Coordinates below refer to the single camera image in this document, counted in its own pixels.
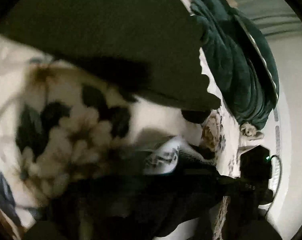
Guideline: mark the striped black grey knit sweater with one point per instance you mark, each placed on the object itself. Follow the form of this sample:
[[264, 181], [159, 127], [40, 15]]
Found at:
[[130, 204]]

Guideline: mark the dark green quilted jacket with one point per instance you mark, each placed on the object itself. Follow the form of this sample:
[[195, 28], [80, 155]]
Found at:
[[240, 61]]

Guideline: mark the grey green curtain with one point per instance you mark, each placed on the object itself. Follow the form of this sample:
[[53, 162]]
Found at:
[[273, 17]]

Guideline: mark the black folded garment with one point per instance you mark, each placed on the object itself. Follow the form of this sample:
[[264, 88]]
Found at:
[[150, 48]]

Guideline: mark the floral patterned bed sheet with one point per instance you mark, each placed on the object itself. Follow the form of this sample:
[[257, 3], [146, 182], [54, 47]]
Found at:
[[59, 124]]

